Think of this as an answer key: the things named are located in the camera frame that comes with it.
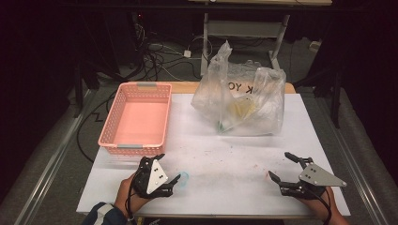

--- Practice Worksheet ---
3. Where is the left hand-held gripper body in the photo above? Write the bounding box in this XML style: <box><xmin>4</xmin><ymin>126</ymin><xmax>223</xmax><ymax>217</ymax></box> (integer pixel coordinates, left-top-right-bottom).
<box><xmin>133</xmin><ymin>156</ymin><xmax>175</xmax><ymax>200</ymax></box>

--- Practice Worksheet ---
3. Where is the pink perforated plastic basket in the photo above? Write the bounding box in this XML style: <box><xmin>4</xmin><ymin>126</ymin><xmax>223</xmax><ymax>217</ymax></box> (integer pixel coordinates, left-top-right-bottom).
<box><xmin>98</xmin><ymin>82</ymin><xmax>173</xmax><ymax>158</ymax></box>

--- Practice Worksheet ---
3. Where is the pale yellow packet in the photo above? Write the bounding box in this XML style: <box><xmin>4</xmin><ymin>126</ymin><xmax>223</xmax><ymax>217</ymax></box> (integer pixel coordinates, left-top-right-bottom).
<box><xmin>226</xmin><ymin>95</ymin><xmax>256</xmax><ymax>121</ymax></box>

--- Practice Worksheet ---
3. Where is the black stand leg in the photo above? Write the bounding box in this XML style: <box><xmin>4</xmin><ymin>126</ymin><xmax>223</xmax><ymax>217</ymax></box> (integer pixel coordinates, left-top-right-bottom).
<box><xmin>72</xmin><ymin>60</ymin><xmax>101</xmax><ymax>119</ymax></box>

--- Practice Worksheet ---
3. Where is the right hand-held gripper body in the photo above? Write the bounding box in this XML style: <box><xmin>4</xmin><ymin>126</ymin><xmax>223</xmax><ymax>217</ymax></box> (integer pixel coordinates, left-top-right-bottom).
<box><xmin>278</xmin><ymin>156</ymin><xmax>348</xmax><ymax>201</ymax></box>

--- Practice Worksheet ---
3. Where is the long black floor cable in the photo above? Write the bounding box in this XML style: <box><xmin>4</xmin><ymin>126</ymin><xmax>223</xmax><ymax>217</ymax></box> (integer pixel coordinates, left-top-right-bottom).
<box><xmin>76</xmin><ymin>89</ymin><xmax>117</xmax><ymax>164</ymax></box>

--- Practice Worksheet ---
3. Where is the hand-held gripper black cable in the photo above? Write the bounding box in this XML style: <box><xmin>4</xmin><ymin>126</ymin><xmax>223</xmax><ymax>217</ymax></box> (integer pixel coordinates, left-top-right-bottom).
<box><xmin>308</xmin><ymin>187</ymin><xmax>332</xmax><ymax>225</ymax></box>
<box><xmin>125</xmin><ymin>174</ymin><xmax>139</xmax><ymax>221</ymax></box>

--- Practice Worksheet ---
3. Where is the left hand-held gripper black cable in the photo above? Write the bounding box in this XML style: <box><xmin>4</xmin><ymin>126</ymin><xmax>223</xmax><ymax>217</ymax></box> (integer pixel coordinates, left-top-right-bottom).
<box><xmin>125</xmin><ymin>174</ymin><xmax>139</xmax><ymax>221</ymax></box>

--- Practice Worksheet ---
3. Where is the aluminium floor rail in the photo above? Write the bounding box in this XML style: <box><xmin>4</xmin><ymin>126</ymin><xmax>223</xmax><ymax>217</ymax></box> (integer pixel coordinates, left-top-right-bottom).
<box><xmin>313</xmin><ymin>93</ymin><xmax>390</xmax><ymax>225</ymax></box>
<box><xmin>12</xmin><ymin>89</ymin><xmax>99</xmax><ymax>225</ymax></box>

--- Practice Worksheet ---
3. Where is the right hand-held gripper black cable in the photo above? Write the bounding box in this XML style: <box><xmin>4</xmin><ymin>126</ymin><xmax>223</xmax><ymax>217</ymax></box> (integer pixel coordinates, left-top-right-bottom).
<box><xmin>308</xmin><ymin>187</ymin><xmax>332</xmax><ymax>225</ymax></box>

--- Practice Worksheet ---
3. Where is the person's left hand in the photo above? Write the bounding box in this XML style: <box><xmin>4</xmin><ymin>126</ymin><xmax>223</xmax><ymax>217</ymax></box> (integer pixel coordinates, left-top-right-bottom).
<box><xmin>114</xmin><ymin>172</ymin><xmax>148</xmax><ymax>217</ymax></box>

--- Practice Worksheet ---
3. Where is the translucent white plastic bag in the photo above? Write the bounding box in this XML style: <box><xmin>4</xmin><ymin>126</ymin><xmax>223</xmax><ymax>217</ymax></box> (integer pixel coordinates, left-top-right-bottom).
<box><xmin>191</xmin><ymin>40</ymin><xmax>287</xmax><ymax>137</ymax></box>

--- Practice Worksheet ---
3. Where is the person's right hand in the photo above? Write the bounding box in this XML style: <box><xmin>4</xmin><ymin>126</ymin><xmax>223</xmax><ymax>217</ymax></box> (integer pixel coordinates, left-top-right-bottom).
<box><xmin>297</xmin><ymin>187</ymin><xmax>340</xmax><ymax>219</ymax></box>

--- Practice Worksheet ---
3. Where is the tangle of black floor cables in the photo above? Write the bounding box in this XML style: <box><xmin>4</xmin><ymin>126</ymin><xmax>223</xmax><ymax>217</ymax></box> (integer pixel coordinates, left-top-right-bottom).
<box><xmin>132</xmin><ymin>18</ymin><xmax>203</xmax><ymax>83</ymax></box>

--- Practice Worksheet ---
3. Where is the grey metal stand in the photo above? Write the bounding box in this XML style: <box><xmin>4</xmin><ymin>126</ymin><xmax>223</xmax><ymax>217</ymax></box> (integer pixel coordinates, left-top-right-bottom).
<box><xmin>200</xmin><ymin>12</ymin><xmax>291</xmax><ymax>77</ymax></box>

